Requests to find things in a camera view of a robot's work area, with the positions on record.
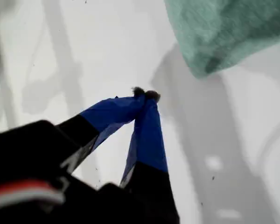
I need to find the pale green T-shirt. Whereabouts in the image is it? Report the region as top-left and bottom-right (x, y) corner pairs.
(163, 0), (280, 79)

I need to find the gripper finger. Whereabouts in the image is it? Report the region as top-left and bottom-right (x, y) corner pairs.
(56, 86), (147, 164)
(119, 90), (180, 224)

